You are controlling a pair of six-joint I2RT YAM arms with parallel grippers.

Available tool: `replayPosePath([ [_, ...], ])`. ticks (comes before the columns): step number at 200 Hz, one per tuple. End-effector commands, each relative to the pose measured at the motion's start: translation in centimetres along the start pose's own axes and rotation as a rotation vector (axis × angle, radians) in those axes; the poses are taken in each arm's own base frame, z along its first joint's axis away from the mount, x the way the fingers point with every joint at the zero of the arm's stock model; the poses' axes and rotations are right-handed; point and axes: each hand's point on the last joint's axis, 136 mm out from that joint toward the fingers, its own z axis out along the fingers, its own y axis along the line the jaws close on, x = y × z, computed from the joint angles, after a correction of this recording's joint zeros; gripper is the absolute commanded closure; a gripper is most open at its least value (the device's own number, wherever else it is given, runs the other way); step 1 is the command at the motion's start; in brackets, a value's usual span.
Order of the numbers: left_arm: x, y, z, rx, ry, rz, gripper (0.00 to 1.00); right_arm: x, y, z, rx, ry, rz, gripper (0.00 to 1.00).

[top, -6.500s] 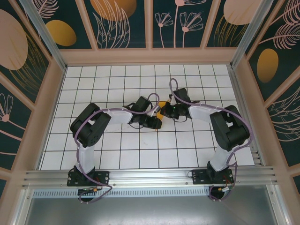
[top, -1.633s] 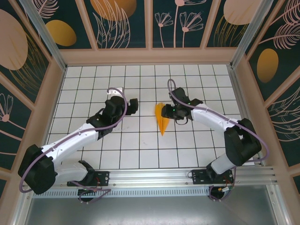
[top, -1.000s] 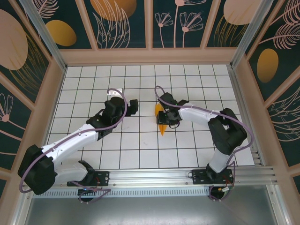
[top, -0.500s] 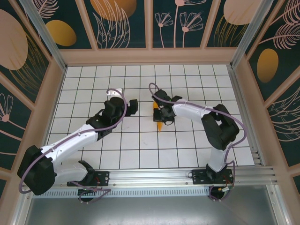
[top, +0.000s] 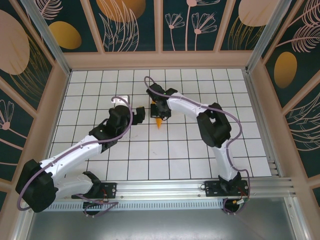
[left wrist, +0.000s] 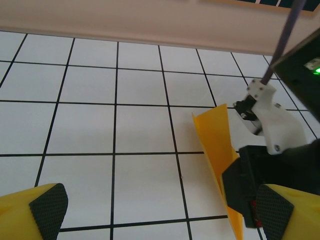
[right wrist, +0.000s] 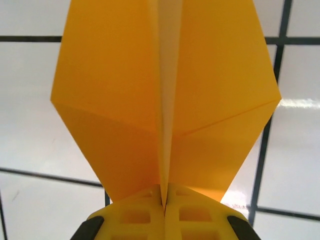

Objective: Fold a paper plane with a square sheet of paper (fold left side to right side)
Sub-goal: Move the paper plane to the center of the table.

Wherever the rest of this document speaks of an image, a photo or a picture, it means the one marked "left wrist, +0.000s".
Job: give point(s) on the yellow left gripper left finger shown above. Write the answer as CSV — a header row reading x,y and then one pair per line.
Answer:
x,y
22,215

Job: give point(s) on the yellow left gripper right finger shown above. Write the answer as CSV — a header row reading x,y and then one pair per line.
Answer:
x,y
300,217

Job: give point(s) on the yellow paper sheet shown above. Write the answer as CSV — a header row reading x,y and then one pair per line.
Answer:
x,y
215,140

